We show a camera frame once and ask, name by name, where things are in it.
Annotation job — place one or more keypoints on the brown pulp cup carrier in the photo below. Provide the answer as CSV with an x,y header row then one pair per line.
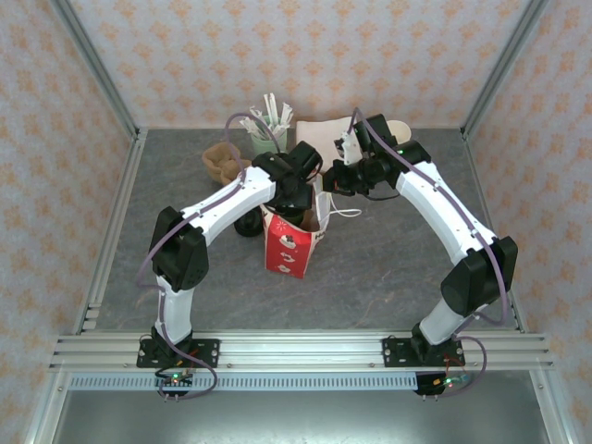
x,y
219,157
216,178

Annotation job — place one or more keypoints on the aluminium frame post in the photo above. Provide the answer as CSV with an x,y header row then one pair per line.
x,y
94,60
506,60

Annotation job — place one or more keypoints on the long aluminium mounting rail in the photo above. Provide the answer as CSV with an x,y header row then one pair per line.
x,y
300,351

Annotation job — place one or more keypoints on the aluminium frame leg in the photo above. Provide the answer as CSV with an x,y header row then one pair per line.
x,y
46,416
548,407

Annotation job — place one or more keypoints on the white paper napkin stack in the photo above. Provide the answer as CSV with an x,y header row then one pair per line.
x,y
314,134

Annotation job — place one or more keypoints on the small green circuit board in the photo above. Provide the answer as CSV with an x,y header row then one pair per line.
x,y
176,381
444,383

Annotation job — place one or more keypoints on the aluminium side rail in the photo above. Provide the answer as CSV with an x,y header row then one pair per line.
x,y
113,231
483,185

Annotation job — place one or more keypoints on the grey metal shelf plate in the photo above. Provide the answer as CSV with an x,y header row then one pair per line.
x,y
300,421

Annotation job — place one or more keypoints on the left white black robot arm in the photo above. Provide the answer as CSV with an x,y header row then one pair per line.
x,y
226,203

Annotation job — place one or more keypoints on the white wrapped straw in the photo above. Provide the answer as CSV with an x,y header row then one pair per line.
x,y
250,126
256,114
268,108
287,115

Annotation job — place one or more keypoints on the red white paper bag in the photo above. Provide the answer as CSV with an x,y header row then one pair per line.
x,y
287,250

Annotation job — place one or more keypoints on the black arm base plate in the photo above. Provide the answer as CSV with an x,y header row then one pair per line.
x,y
208,347
393,351

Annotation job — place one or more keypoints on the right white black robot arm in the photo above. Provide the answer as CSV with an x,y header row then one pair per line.
x,y
444,208

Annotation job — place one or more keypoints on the mint green cup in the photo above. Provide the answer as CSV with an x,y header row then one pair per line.
x,y
259,145

